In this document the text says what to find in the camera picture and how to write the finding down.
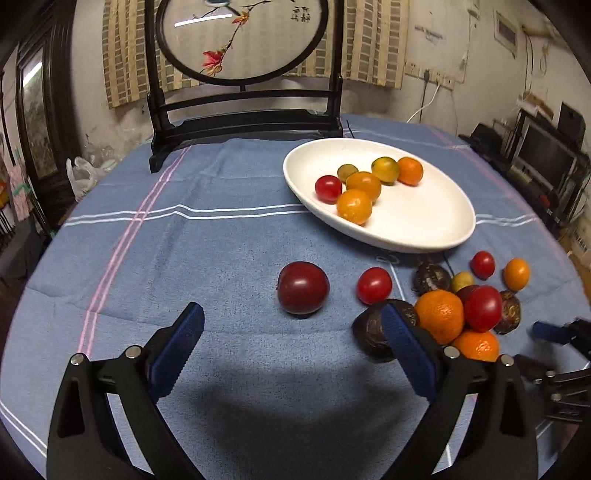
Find red cherry tomato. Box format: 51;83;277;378
315;175;343;204
470;250;496;280
356;267;393;306

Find round embroidered table screen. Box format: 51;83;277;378
144;0;345;174

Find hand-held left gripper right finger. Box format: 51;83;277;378
379;304;539;480

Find grey monitor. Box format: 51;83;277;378
512;111;580;195

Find mandarin orange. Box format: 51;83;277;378
414;290;465;346
451;329;501;363

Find black speaker box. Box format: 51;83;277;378
558;102;587;144

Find dark red tomato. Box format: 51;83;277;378
276;261;331;316

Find blue striped tablecloth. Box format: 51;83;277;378
0;113;587;480

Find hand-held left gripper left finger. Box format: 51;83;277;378
46;302;206;480

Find white plastic bag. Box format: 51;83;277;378
66;156;109;202

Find white wall box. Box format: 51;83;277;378
494;10;519;57

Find beige checked curtain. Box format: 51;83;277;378
102;0;411;109

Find large red tomato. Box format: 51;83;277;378
464;285;503;333

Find green and orange tomato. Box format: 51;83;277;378
372;156;400;186

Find dark low cabinet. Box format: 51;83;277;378
462;134;591;232

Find orange cherry tomato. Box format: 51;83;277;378
345;171;382;202
503;258;531;291
336;189;373;226

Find right orange tomato in plate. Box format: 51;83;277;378
396;157;424;186

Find white power cable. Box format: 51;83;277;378
406;83;441;124

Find white wall sockets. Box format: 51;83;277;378
418;68;455;88

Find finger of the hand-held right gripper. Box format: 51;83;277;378
514;354;591;422
532;318;591;360

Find white oval plate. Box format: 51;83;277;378
283;137;476;254

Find dark wooden cabinet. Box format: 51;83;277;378
14;0;79;222

